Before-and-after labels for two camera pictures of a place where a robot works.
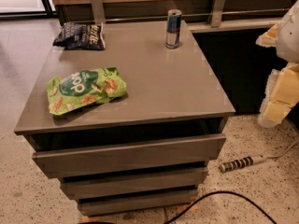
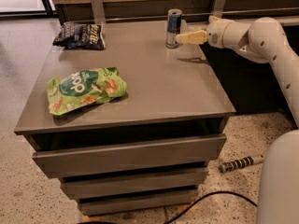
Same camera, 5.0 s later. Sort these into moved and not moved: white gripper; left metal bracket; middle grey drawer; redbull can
Moved: white gripper
Not moved: middle grey drawer; redbull can; left metal bracket
